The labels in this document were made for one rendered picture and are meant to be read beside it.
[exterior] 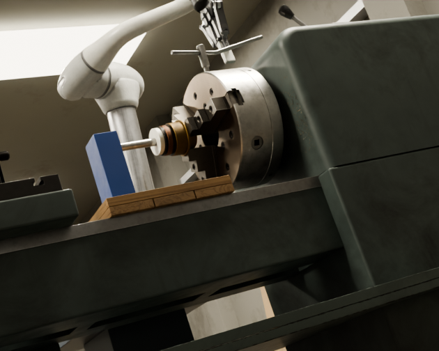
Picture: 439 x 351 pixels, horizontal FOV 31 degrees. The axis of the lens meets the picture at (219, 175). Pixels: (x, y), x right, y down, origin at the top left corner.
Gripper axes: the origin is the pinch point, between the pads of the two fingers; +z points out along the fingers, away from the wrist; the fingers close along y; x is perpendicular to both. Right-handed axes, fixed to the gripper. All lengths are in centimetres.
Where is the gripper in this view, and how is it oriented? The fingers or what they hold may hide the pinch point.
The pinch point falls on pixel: (226, 51)
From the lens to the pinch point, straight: 223.6
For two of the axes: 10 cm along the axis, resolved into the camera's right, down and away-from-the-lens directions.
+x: 8.6, -1.6, 4.7
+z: 3.4, 8.8, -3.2
